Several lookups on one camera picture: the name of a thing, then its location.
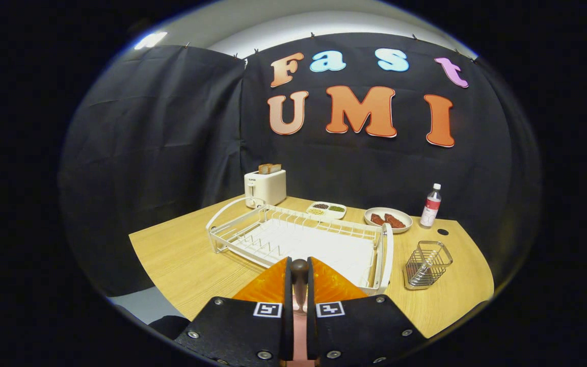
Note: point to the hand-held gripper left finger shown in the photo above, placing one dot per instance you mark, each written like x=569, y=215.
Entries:
x=288, y=321

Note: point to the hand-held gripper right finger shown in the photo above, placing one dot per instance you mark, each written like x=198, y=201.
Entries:
x=311, y=326

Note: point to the white divided dish with beans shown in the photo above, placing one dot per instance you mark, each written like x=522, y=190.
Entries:
x=330, y=215

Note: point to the white plate with meat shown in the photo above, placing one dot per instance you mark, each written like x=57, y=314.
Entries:
x=388, y=230

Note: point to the white drain tray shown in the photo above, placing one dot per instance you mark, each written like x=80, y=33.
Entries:
x=324, y=244

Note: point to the red meat slice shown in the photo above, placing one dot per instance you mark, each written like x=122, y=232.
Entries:
x=377, y=219
x=394, y=220

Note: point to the white toaster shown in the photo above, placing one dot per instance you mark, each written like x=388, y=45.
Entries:
x=270, y=188

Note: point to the toast slice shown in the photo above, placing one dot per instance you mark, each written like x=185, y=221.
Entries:
x=264, y=169
x=275, y=168

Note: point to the plastic bottle with red label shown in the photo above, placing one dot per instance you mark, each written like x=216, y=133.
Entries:
x=430, y=209

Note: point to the black backdrop cloth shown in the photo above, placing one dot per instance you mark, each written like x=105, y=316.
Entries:
x=171, y=153

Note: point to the small ceiling light panel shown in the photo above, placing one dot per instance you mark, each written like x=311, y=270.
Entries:
x=151, y=40

